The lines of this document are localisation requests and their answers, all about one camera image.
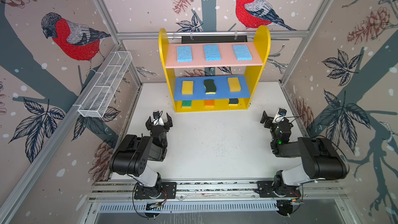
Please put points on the green topped sponge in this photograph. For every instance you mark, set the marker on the green topped sponge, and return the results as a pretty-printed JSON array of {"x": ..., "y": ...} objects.
[{"x": 186, "y": 104}]

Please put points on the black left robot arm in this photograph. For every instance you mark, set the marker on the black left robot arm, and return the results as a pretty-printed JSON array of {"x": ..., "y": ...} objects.
[{"x": 134, "y": 152}]

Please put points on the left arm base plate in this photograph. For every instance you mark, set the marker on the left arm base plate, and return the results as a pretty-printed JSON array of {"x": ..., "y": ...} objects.
[{"x": 165, "y": 190}]

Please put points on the yellow sponge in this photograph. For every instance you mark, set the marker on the yellow sponge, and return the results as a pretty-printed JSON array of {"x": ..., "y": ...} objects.
[
  {"x": 234, "y": 84},
  {"x": 187, "y": 87}
]

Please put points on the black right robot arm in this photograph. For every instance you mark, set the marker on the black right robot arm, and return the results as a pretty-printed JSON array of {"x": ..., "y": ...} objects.
[{"x": 319, "y": 159}]

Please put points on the dark green wavy scourer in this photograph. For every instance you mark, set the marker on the dark green wavy scourer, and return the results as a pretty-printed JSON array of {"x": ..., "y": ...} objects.
[
  {"x": 210, "y": 87},
  {"x": 233, "y": 102}
]

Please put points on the orange topped sponge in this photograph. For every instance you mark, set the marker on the orange topped sponge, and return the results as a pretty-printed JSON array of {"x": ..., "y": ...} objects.
[{"x": 209, "y": 103}]

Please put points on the light blue sponge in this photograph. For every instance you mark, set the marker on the light blue sponge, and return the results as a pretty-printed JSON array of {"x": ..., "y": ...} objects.
[
  {"x": 212, "y": 53},
  {"x": 242, "y": 52},
  {"x": 184, "y": 54}
]

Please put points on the aluminium front rail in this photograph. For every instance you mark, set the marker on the aluminium front rail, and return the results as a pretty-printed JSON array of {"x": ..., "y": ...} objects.
[{"x": 212, "y": 190}]

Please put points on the yellow shelf unit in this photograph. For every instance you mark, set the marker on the yellow shelf unit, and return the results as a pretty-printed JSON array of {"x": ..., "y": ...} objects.
[{"x": 259, "y": 48}]

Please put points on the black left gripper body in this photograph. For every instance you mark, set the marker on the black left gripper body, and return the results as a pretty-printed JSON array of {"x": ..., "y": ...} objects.
[{"x": 164, "y": 145}]

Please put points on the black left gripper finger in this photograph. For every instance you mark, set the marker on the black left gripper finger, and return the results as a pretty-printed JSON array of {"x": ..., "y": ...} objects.
[
  {"x": 149, "y": 123},
  {"x": 169, "y": 122}
]

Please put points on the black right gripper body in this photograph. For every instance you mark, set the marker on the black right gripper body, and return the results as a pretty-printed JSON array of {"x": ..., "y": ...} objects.
[{"x": 272, "y": 129}]

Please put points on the black bar behind shelf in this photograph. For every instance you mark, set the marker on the black bar behind shelf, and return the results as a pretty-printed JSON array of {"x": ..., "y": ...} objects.
[{"x": 205, "y": 39}]

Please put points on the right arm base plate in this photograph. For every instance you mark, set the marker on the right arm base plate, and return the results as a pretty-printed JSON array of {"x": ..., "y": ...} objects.
[{"x": 270, "y": 189}]

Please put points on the white wire mesh basket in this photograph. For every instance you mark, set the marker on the white wire mesh basket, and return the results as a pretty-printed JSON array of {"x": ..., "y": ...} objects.
[{"x": 100, "y": 96}]

